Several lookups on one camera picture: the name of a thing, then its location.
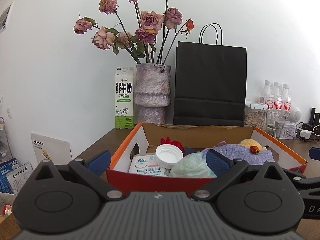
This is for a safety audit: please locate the pale green bag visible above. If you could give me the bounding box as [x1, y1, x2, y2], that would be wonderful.
[169, 152, 217, 178]

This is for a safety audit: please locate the white plastic bottle cap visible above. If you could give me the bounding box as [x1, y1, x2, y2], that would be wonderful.
[155, 144, 183, 169]

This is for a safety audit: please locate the white power adapter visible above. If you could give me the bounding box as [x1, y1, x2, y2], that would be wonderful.
[299, 129, 312, 140]

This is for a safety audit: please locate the lavender knitted cloth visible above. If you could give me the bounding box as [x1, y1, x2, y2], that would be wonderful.
[202, 144, 274, 165]

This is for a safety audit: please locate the yellow white plush toy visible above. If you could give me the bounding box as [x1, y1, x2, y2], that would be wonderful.
[239, 139, 267, 152]

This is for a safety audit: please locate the small dried rose bud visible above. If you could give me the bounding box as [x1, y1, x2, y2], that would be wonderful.
[249, 145, 260, 154]

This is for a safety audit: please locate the white round speaker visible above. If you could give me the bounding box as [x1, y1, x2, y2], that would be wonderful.
[288, 106, 302, 123]

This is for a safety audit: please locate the empty drinking glass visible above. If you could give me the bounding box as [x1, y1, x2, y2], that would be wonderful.
[265, 109, 287, 131]

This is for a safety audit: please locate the white wet wipes pack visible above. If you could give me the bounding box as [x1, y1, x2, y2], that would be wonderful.
[129, 153, 170, 177]

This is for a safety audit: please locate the red fabric flower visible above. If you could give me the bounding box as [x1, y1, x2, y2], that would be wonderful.
[160, 137, 185, 153]

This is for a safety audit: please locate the right red-label water bottle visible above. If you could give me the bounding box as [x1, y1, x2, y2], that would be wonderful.
[282, 84, 292, 111]

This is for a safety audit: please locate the red-label water bottle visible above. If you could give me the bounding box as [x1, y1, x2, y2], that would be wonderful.
[259, 80, 274, 109]
[282, 84, 292, 111]
[273, 82, 283, 110]

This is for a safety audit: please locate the clear jar of seeds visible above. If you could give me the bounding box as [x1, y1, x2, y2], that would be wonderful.
[244, 101, 267, 129]

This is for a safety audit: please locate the orange cardboard box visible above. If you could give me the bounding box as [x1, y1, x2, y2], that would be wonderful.
[106, 123, 308, 193]

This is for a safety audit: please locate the middle red-label water bottle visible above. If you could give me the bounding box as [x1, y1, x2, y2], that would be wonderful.
[273, 82, 283, 110]

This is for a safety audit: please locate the left red-label water bottle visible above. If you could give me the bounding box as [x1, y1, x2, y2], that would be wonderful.
[259, 80, 274, 109]

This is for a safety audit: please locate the black paper shopping bag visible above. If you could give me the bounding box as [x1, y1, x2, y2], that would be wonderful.
[173, 23, 247, 126]

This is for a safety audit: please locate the green white milk carton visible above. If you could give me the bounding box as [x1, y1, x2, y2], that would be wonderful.
[114, 67, 134, 128]

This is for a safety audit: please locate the purple textured vase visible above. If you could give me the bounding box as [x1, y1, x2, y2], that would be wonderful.
[134, 63, 171, 124]

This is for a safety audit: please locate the dried rose bouquet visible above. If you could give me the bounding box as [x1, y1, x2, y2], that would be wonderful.
[73, 0, 194, 65]

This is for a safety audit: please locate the white envelope against wall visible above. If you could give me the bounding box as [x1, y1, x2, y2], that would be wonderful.
[30, 133, 72, 165]

